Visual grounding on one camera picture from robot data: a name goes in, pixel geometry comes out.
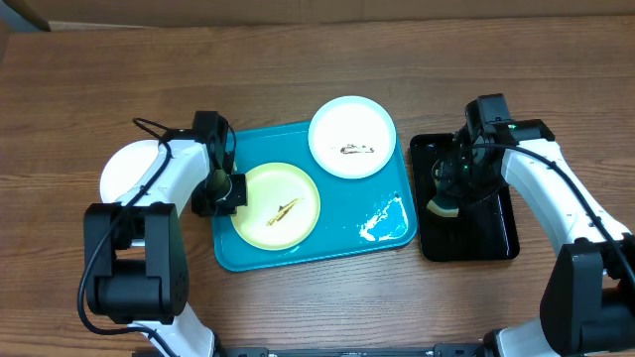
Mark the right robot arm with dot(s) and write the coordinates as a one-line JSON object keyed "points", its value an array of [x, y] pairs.
{"points": [[588, 303]]}

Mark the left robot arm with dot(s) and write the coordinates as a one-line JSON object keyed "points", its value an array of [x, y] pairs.
{"points": [[136, 276]]}

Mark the yellow-green plate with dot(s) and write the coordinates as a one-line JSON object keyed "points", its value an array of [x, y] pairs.
{"points": [[283, 207]]}

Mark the white plate with blue rim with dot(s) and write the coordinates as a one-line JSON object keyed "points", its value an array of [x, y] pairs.
{"points": [[352, 137]]}

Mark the dark chair leg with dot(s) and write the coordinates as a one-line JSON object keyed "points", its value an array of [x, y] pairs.
{"points": [[22, 18]]}

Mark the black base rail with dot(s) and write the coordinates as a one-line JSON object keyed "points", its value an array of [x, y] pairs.
{"points": [[439, 350]]}

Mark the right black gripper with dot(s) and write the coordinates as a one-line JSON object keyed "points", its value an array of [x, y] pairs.
{"points": [[452, 190]]}

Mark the green and yellow sponge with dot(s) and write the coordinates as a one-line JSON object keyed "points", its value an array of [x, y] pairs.
{"points": [[443, 207]]}

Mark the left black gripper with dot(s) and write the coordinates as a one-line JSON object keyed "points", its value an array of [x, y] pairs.
{"points": [[203, 207]]}

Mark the black plastic tray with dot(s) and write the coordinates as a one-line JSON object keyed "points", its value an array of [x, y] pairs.
{"points": [[485, 231]]}

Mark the teal plastic tray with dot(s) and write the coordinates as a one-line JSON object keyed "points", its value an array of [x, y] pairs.
{"points": [[357, 216]]}

